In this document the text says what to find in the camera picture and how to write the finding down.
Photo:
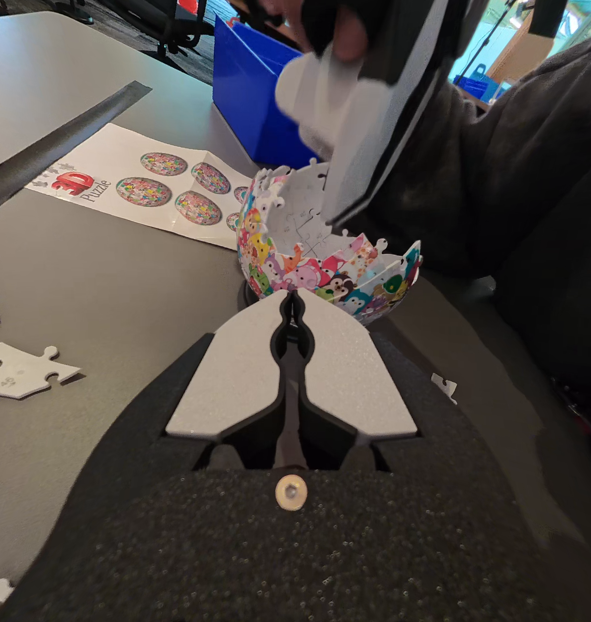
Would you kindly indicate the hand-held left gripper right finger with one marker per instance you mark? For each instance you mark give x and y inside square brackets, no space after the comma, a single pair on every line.
[358,384]

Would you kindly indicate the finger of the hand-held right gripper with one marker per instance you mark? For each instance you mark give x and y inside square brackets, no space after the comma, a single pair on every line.
[358,146]
[417,116]

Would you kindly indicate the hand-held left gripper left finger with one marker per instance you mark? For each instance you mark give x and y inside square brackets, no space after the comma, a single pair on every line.
[227,379]

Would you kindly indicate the colourful puzzle ball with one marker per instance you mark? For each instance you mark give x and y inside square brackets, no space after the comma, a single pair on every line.
[295,277]

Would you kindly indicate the black ball stand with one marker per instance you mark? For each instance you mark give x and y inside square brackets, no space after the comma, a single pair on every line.
[244,296]

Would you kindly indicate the puzzle instruction sheet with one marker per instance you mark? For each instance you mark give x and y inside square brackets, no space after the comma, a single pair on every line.
[130,155]

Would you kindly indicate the person's right hand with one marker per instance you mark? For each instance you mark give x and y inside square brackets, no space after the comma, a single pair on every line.
[351,41]

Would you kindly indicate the blue storage crate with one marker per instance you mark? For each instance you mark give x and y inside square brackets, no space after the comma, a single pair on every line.
[475,87]

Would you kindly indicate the blue plastic bin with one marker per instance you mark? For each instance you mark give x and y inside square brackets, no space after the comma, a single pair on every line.
[247,87]

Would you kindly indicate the person's dark grey sweater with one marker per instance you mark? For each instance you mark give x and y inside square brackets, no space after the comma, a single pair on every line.
[519,194]

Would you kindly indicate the black office chair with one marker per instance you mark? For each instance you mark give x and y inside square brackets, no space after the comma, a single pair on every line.
[171,29]

